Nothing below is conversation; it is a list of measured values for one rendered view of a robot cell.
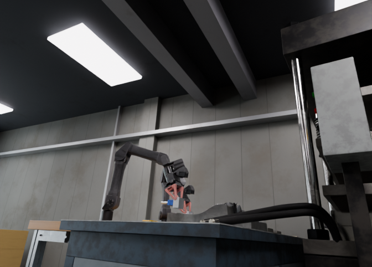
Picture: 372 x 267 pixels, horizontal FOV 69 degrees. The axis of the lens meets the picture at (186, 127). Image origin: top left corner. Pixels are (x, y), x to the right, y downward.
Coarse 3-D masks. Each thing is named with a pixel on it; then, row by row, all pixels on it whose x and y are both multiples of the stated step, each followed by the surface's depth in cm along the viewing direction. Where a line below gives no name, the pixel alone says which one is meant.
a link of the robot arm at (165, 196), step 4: (164, 176) 206; (164, 180) 205; (164, 192) 201; (164, 196) 199; (168, 196) 200; (164, 200) 198; (164, 204) 196; (164, 208) 194; (168, 208) 195; (164, 212) 193; (168, 212) 194; (164, 216) 192
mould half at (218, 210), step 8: (216, 208) 141; (224, 208) 138; (232, 208) 144; (168, 216) 155; (176, 216) 152; (184, 216) 149; (192, 216) 146; (200, 216) 144; (208, 216) 142; (216, 216) 139; (240, 224) 131; (248, 224) 129; (256, 224) 135; (264, 224) 145
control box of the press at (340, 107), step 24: (312, 72) 115; (336, 72) 109; (336, 96) 106; (360, 96) 101; (336, 120) 103; (360, 120) 98; (336, 144) 100; (360, 144) 95; (336, 168) 116; (360, 168) 114; (360, 192) 100; (360, 216) 98; (360, 240) 95; (360, 264) 93
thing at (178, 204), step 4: (168, 200) 143; (172, 200) 142; (176, 200) 141; (180, 200) 141; (168, 204) 142; (172, 204) 141; (176, 204) 140; (180, 204) 140; (176, 208) 143; (180, 208) 140
